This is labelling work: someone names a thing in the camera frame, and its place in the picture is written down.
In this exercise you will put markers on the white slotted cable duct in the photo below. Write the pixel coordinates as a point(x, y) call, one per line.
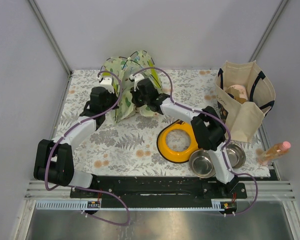
point(79, 205)

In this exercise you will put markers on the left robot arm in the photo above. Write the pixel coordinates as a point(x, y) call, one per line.
point(54, 158)

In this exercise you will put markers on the yellow double bowl stand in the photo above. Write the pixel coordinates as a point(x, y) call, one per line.
point(177, 142)

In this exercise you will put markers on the pink cap plastic bottle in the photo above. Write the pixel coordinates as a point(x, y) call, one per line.
point(274, 152)

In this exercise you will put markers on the avocado print cushion mat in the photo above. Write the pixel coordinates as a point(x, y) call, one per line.
point(127, 109)

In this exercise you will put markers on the floral table mat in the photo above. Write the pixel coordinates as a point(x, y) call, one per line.
point(129, 147)

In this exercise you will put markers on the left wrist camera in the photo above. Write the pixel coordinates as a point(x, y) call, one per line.
point(107, 83)

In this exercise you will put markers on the green avocado pet tent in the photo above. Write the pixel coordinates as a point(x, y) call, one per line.
point(123, 67)

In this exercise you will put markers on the beige canvas tote bag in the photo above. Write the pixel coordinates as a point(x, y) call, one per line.
point(243, 120)

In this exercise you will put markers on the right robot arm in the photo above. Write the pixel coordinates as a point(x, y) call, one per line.
point(209, 131)

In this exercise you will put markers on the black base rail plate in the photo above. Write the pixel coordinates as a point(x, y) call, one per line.
point(149, 192)

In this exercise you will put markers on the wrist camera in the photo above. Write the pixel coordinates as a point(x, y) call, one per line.
point(136, 79)
point(107, 83)

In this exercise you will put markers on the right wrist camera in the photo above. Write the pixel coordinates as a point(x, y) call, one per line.
point(136, 79)

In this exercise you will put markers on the steel pet bowl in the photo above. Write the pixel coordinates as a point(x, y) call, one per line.
point(201, 164)
point(236, 155)

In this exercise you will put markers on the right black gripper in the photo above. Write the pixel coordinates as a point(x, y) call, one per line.
point(134, 95)

